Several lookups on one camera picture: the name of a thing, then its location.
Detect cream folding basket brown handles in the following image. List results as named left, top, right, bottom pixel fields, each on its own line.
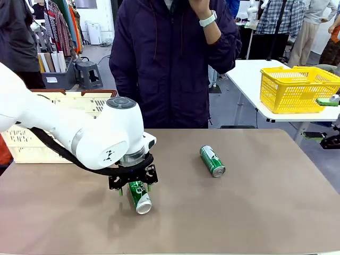
left=1, top=89, right=117, bottom=164

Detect grey plastic stool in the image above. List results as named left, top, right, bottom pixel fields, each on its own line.
left=75, top=60, right=104, bottom=90

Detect black stand pole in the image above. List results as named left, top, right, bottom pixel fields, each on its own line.
left=266, top=0, right=288, bottom=62

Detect person in black top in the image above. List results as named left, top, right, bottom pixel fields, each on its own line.
left=33, top=0, right=46, bottom=20

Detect white wrist watch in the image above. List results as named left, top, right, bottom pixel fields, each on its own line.
left=199, top=10, right=218, bottom=28

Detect person in beige trousers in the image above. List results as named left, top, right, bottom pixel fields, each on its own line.
left=288, top=0, right=338, bottom=67

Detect person in camouflage trousers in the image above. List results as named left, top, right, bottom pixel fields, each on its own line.
left=318, top=18, right=340, bottom=66

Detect person's left forearm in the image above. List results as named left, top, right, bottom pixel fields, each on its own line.
left=204, top=22, right=223, bottom=45

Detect dark green drink can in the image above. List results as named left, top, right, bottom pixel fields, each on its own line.
left=199, top=145, right=226, bottom=178

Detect teal hanging garment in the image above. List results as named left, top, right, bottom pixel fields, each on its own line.
left=56, top=0, right=78, bottom=48

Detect striped patterned hanging garment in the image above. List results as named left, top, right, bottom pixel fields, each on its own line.
left=44, top=0, right=72, bottom=58

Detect person in dark clothes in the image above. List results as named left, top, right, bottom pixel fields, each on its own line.
left=0, top=0, right=46, bottom=90

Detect orange hanging garment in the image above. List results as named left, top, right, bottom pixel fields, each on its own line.
left=69, top=5, right=82, bottom=54

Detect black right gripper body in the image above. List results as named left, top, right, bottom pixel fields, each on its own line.
left=320, top=126, right=340, bottom=150

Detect brown paper roll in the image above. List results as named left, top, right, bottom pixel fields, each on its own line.
left=44, top=52, right=55, bottom=73

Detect white table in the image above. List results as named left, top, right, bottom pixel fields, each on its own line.
left=225, top=59, right=340, bottom=146

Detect green can with white end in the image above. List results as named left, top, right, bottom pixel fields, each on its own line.
left=128, top=180, right=153, bottom=215

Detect orange red object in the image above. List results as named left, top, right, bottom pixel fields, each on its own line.
left=0, top=134, right=13, bottom=166

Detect black panel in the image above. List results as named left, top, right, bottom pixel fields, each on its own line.
left=238, top=33, right=290, bottom=61

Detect black left arm cable sleeve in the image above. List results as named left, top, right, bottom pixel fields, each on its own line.
left=14, top=121, right=155, bottom=176

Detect white paper roll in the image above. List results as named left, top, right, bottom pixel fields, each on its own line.
left=50, top=52, right=62, bottom=73
left=57, top=51, right=67, bottom=72

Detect person's left hand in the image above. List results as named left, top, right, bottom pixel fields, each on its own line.
left=190, top=0, right=214, bottom=20

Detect person in plaid shirt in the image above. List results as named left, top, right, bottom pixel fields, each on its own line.
left=255, top=0, right=306, bottom=39

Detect grey storage bin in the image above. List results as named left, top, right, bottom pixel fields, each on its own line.
left=41, top=57, right=77, bottom=90

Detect person in navy jacket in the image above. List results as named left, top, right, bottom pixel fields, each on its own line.
left=108, top=0, right=243, bottom=130

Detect white floor appliance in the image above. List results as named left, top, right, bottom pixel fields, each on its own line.
left=87, top=22, right=101, bottom=45

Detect grey green fabric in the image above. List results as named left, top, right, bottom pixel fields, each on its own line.
left=316, top=63, right=340, bottom=78

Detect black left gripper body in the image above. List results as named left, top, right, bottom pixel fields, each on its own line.
left=116, top=158, right=155, bottom=184

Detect large yellow plastic basket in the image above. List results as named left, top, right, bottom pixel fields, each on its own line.
left=259, top=65, right=340, bottom=114

